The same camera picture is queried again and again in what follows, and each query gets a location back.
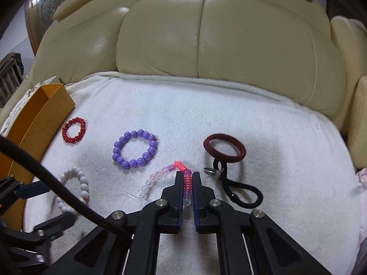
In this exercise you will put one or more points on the wooden glass-panel door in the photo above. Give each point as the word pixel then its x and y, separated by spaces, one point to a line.
pixel 48 5

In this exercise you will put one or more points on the white towel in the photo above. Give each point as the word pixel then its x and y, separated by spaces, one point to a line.
pixel 229 106

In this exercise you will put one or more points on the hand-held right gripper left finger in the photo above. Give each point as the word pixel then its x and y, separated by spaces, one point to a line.
pixel 180 190

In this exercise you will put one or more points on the cream leather sofa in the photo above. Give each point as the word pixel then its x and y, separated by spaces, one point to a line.
pixel 200 34

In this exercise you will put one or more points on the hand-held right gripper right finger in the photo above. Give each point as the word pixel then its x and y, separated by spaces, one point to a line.
pixel 197 196

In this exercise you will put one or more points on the pink cloth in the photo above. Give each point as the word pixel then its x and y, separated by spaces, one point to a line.
pixel 361 179

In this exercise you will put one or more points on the cream leather armchair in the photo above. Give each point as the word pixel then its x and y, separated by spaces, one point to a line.
pixel 355 63

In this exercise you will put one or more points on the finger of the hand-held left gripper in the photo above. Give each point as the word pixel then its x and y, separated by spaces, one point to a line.
pixel 57 223
pixel 31 189

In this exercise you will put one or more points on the orange cardboard box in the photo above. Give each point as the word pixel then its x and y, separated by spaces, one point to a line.
pixel 31 126

